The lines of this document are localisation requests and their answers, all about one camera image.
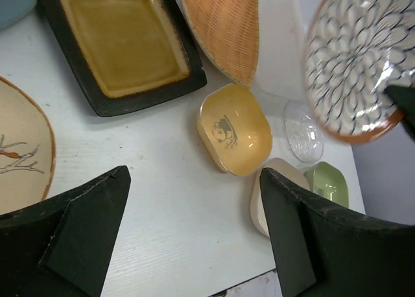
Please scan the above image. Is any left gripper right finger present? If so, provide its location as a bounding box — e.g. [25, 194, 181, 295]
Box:
[260, 168, 414, 296]

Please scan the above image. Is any woven fan-shaped basket plate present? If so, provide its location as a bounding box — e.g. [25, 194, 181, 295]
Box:
[181, 0, 259, 87]

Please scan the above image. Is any cream panda square dish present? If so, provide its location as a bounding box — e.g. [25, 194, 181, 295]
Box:
[250, 158, 310, 238]

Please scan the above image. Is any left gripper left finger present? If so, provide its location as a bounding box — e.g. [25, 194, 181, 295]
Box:
[1, 165, 131, 296]

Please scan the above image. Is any beige bird branch plate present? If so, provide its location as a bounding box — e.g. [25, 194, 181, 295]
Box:
[1, 78, 56, 215]

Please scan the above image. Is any black square amber plate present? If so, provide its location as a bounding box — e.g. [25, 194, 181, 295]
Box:
[40, 0, 207, 117]

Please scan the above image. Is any yellow panda square dish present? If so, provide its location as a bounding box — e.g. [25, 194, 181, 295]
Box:
[196, 83, 273, 176]

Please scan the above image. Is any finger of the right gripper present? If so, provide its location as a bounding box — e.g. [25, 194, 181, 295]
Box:
[385, 85, 414, 132]

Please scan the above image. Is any green panda square dish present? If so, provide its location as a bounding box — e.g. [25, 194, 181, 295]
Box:
[304, 161, 349, 208]

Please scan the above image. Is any clear plastic dish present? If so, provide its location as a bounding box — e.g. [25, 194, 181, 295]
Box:
[283, 101, 324, 163]

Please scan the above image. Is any teal round plate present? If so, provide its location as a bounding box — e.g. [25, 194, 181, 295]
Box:
[1, 0, 38, 29]

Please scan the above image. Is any floral patterned round plate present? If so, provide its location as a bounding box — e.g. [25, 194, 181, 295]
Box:
[302, 0, 414, 144]

